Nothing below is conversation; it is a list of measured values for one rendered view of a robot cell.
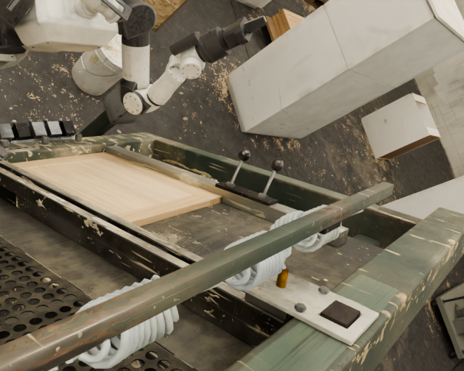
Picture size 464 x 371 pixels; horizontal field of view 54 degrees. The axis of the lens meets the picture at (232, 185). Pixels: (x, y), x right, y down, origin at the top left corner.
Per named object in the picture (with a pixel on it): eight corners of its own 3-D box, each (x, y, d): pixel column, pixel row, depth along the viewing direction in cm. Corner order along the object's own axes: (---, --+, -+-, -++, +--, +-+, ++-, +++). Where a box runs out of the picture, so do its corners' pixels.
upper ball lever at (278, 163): (258, 200, 133) (276, 160, 135) (269, 205, 131) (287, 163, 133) (252, 196, 130) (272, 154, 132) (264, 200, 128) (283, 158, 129)
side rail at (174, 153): (162, 163, 193) (164, 138, 190) (424, 257, 132) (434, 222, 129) (152, 164, 189) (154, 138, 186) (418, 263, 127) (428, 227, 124)
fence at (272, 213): (116, 155, 172) (116, 145, 171) (345, 242, 119) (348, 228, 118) (104, 157, 168) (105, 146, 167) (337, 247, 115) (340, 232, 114)
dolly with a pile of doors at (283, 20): (288, 34, 536) (308, 19, 517) (301, 72, 524) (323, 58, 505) (255, 20, 490) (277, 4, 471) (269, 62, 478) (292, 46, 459)
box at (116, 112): (121, 100, 203) (145, 79, 192) (131, 124, 202) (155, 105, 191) (99, 100, 194) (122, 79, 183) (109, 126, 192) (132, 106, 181)
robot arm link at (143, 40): (115, 37, 150) (113, -7, 143) (140, 35, 155) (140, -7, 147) (127, 48, 142) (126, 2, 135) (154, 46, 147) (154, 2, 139)
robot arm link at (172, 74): (205, 62, 139) (181, 89, 147) (205, 43, 144) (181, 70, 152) (187, 52, 135) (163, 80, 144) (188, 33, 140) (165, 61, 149)
